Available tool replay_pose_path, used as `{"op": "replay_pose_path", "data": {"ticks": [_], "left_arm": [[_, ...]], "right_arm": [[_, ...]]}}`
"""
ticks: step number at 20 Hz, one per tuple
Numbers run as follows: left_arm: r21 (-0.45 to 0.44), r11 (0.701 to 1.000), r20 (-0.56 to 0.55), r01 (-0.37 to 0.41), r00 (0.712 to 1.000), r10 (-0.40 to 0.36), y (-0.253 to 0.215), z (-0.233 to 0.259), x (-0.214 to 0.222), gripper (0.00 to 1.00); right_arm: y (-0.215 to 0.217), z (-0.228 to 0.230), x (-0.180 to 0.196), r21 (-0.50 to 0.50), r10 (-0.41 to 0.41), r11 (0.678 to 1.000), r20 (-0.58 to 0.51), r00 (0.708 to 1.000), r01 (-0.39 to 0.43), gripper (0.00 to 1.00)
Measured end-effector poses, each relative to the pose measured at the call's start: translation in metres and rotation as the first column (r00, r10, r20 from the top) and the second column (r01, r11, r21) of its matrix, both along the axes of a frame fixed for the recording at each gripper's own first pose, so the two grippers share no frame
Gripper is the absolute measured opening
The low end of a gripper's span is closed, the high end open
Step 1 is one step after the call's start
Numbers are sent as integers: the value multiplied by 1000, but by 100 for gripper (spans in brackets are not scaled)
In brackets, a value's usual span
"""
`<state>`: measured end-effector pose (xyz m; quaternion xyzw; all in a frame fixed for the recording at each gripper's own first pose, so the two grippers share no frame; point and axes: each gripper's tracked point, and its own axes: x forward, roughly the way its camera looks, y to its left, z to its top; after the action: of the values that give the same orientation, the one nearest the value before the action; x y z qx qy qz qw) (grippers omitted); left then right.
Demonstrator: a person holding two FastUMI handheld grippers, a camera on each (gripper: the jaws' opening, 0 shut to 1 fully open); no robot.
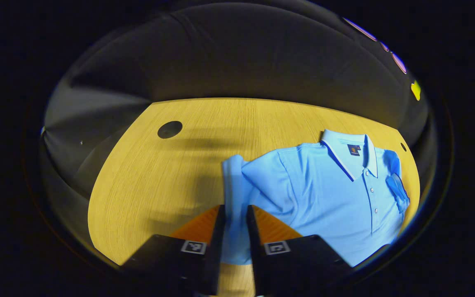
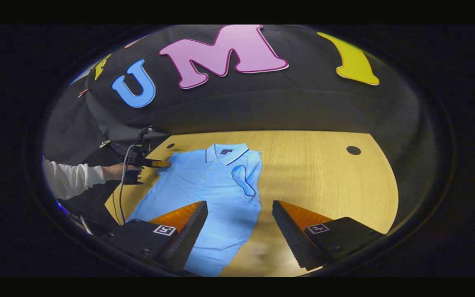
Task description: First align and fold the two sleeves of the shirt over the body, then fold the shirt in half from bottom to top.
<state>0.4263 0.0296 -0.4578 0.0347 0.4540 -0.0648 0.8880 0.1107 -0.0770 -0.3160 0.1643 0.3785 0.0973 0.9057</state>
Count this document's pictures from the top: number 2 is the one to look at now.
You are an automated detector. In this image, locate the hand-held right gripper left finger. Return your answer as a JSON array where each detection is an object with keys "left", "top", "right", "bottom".
[{"left": 99, "top": 200, "right": 208, "bottom": 273}]

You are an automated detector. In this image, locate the black backdrop cloth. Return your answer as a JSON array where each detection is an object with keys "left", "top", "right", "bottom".
[{"left": 43, "top": 25, "right": 423, "bottom": 223}]

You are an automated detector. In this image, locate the grey left gripper cable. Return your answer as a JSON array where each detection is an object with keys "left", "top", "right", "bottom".
[{"left": 112, "top": 144, "right": 136, "bottom": 225}]

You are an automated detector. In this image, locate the light blue T-shirt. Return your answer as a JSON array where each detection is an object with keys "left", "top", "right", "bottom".
[{"left": 126, "top": 143, "right": 263, "bottom": 277}]

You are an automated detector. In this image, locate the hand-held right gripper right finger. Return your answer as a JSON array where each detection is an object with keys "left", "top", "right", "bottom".
[{"left": 272, "top": 200, "right": 384, "bottom": 271}]

